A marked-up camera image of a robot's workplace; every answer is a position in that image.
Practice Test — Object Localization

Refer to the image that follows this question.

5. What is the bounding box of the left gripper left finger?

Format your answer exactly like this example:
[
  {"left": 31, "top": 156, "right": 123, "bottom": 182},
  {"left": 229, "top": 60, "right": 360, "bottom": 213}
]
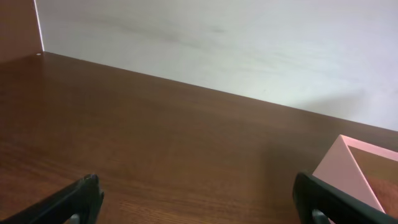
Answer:
[{"left": 1, "top": 174, "right": 104, "bottom": 224}]

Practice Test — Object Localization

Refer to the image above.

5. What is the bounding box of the brown plush toy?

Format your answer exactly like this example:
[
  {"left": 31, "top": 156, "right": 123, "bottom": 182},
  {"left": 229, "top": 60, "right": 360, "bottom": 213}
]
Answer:
[{"left": 368, "top": 177, "right": 398, "bottom": 218}]

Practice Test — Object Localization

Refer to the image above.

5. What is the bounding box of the white cardboard box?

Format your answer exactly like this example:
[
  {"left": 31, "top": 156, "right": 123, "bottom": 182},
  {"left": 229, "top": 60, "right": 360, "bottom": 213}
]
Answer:
[{"left": 313, "top": 135, "right": 397, "bottom": 213}]

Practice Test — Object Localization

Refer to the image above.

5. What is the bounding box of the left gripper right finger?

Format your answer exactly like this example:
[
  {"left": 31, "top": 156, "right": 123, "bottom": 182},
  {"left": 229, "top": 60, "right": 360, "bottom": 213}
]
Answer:
[{"left": 292, "top": 172, "right": 397, "bottom": 224}]

